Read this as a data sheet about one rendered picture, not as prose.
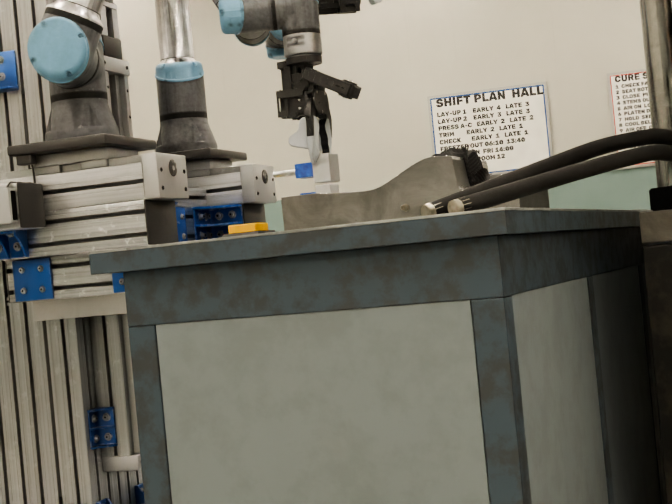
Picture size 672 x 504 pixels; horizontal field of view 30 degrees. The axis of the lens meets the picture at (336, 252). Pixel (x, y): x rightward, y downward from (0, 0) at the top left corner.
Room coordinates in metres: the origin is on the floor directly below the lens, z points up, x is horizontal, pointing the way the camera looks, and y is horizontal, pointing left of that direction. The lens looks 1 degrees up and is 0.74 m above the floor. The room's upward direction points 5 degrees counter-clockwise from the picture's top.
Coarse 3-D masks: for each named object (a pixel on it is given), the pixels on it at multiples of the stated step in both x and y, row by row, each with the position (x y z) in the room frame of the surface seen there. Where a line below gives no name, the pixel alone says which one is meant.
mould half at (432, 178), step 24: (408, 168) 2.49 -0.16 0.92; (432, 168) 2.47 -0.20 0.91; (456, 168) 2.47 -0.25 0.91; (360, 192) 2.53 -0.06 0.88; (384, 192) 2.51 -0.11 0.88; (408, 192) 2.49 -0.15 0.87; (432, 192) 2.47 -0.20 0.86; (288, 216) 2.59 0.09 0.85; (312, 216) 2.57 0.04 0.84; (336, 216) 2.55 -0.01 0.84; (360, 216) 2.53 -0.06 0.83; (384, 216) 2.51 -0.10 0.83; (408, 216) 2.49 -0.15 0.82
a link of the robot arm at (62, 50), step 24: (72, 0) 2.40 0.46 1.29; (96, 0) 2.42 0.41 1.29; (48, 24) 2.37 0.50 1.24; (72, 24) 2.37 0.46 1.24; (96, 24) 2.41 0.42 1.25; (48, 48) 2.38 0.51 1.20; (72, 48) 2.38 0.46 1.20; (96, 48) 2.45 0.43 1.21; (48, 72) 2.39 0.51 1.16; (72, 72) 2.39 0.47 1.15
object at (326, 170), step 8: (320, 160) 2.42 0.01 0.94; (328, 160) 2.42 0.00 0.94; (336, 160) 2.45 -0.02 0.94; (296, 168) 2.45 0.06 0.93; (304, 168) 2.44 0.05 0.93; (312, 168) 2.43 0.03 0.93; (320, 168) 2.42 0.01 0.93; (328, 168) 2.42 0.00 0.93; (336, 168) 2.45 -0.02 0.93; (280, 176) 2.48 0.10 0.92; (296, 176) 2.45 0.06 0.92; (304, 176) 2.44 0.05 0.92; (312, 176) 2.44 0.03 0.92; (320, 176) 2.42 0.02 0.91; (328, 176) 2.42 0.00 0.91; (336, 176) 2.44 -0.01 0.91
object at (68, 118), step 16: (64, 96) 2.53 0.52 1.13; (80, 96) 2.52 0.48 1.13; (96, 96) 2.54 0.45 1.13; (64, 112) 2.52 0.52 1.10; (80, 112) 2.52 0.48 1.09; (96, 112) 2.53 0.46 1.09; (48, 128) 2.56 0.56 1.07; (64, 128) 2.51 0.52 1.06; (80, 128) 2.51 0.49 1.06; (96, 128) 2.52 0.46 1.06; (112, 128) 2.55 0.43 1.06
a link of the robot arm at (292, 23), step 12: (276, 0) 2.42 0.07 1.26; (288, 0) 2.42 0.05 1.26; (300, 0) 2.42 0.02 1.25; (312, 0) 2.43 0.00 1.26; (276, 12) 2.42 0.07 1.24; (288, 12) 2.42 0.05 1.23; (300, 12) 2.42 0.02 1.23; (312, 12) 2.43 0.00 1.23; (288, 24) 2.43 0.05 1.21; (300, 24) 2.42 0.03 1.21; (312, 24) 2.43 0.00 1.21
